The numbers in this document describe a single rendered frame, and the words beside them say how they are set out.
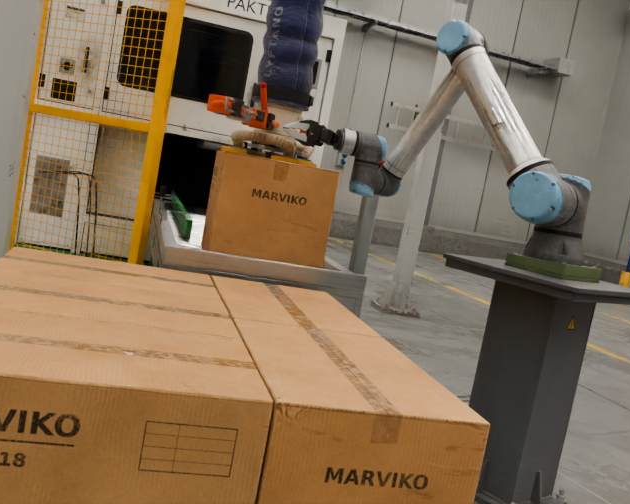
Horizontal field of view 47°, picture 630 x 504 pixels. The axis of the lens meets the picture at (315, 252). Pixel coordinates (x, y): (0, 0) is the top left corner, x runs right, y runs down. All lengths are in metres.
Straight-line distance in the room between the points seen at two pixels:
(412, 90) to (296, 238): 10.01
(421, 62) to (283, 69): 9.85
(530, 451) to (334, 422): 1.27
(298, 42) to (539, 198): 1.07
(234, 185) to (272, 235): 0.21
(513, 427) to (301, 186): 1.04
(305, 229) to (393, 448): 1.32
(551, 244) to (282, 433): 1.36
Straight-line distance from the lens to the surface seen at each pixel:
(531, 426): 2.39
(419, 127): 2.63
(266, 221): 2.47
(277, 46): 2.72
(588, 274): 2.43
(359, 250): 3.10
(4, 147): 3.12
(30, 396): 1.20
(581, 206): 2.38
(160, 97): 3.14
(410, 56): 12.42
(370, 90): 12.09
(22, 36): 3.14
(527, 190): 2.21
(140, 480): 1.24
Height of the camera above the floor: 0.92
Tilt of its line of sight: 6 degrees down
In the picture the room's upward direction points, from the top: 11 degrees clockwise
